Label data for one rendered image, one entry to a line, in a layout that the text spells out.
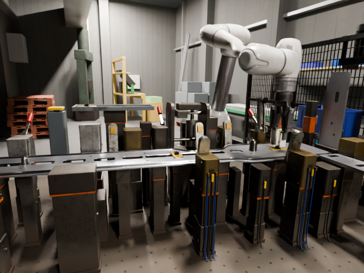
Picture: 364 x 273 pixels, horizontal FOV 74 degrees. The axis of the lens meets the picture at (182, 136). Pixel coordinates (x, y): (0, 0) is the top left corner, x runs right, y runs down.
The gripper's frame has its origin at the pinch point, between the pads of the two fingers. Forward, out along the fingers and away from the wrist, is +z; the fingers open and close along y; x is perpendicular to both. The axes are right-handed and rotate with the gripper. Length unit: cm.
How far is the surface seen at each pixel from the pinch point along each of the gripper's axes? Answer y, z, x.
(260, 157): 10.1, 4.5, -15.3
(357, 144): 17.0, -0.6, 23.8
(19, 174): 9, 5, -98
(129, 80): -774, -27, -22
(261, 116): -14.8, -7.8, 0.0
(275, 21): -355, -145, 239
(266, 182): 20.7, 10.3, -19.0
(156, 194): 6, 18, -55
